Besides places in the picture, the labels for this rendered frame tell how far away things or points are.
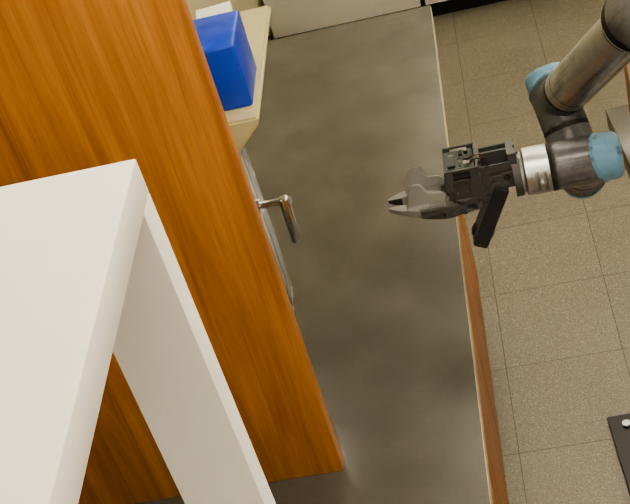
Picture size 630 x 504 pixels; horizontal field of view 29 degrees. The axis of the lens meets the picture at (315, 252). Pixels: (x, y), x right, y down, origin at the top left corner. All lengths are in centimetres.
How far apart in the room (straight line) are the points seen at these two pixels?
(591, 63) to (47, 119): 80
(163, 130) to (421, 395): 67
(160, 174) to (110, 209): 96
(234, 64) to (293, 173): 96
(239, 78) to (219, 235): 20
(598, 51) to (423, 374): 56
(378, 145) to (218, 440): 186
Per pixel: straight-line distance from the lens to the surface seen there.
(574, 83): 192
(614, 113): 246
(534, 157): 191
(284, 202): 194
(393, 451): 185
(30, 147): 153
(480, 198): 193
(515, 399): 322
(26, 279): 54
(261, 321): 165
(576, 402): 318
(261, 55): 170
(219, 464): 69
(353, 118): 262
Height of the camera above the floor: 226
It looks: 36 degrees down
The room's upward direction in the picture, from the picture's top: 18 degrees counter-clockwise
